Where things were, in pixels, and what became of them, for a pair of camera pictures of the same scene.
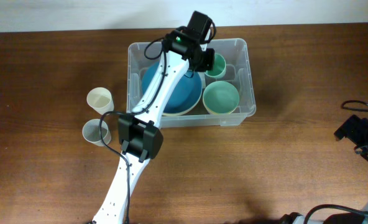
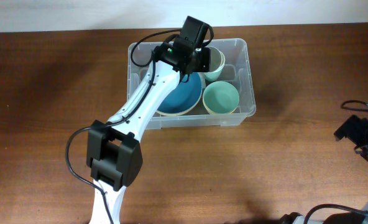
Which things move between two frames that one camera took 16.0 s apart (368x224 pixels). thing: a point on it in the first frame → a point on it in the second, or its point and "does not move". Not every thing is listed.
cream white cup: x=101 y=99 → x=217 y=61
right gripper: x=354 y=129 does not move
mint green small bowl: x=220 y=98 does not move
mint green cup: x=219 y=69 does not move
